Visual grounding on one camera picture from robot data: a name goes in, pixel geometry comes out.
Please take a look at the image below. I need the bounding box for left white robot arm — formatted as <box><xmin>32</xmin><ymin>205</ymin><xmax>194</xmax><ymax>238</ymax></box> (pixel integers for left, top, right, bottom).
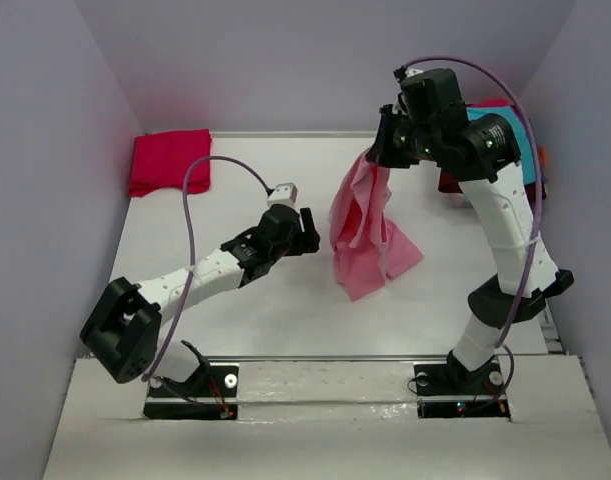
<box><xmin>79</xmin><ymin>204</ymin><xmax>320</xmax><ymax>395</ymax></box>

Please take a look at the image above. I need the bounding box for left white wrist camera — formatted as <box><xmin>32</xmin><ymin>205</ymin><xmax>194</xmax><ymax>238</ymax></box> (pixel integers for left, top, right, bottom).
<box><xmin>267</xmin><ymin>182</ymin><xmax>298</xmax><ymax>210</ymax></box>

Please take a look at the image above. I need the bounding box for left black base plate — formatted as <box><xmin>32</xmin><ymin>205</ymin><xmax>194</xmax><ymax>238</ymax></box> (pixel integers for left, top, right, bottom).
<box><xmin>143</xmin><ymin>363</ymin><xmax>239</xmax><ymax>421</ymax></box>

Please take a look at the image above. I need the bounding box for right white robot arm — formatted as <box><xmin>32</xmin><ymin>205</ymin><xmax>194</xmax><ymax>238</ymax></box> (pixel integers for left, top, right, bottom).
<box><xmin>367</xmin><ymin>67</ymin><xmax>573</xmax><ymax>396</ymax></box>

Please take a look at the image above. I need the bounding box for teal t shirt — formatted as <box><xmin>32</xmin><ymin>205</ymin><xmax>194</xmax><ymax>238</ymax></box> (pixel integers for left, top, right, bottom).
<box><xmin>467</xmin><ymin>105</ymin><xmax>536</xmax><ymax>186</ymax></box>

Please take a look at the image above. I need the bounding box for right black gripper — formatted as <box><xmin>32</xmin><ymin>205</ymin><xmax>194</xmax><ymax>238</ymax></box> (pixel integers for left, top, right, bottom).
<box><xmin>369</xmin><ymin>103</ymin><xmax>438</xmax><ymax>168</ymax></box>

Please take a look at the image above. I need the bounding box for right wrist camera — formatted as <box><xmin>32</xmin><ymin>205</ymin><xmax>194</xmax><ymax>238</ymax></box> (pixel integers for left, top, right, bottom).
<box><xmin>393</xmin><ymin>65</ymin><xmax>423</xmax><ymax>83</ymax></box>

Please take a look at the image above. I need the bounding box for dark maroon t shirt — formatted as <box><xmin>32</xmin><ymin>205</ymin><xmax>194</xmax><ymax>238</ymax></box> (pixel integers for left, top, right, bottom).
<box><xmin>438</xmin><ymin>169</ymin><xmax>547</xmax><ymax>204</ymax></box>

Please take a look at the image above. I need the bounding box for folded red t shirt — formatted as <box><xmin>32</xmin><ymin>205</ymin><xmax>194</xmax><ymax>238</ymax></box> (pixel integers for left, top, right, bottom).
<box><xmin>128</xmin><ymin>129</ymin><xmax>212</xmax><ymax>198</ymax></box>

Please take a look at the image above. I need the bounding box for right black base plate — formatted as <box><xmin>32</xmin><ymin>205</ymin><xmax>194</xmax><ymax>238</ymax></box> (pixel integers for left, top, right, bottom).
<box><xmin>407</xmin><ymin>360</ymin><xmax>510</xmax><ymax>419</ymax></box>

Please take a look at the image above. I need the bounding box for magenta t shirt in pile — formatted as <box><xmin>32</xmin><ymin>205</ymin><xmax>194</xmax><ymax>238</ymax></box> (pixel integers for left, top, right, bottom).
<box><xmin>468</xmin><ymin>98</ymin><xmax>515</xmax><ymax>110</ymax></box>

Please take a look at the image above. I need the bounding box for pink t shirt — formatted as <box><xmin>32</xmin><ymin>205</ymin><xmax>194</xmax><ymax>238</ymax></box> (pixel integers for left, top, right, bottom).
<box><xmin>329</xmin><ymin>152</ymin><xmax>423</xmax><ymax>301</ymax></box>

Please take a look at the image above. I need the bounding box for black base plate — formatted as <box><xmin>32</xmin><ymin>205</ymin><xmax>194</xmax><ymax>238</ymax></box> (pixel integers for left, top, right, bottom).
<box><xmin>407</xmin><ymin>360</ymin><xmax>510</xmax><ymax>419</ymax></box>
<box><xmin>143</xmin><ymin>363</ymin><xmax>239</xmax><ymax>421</ymax></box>

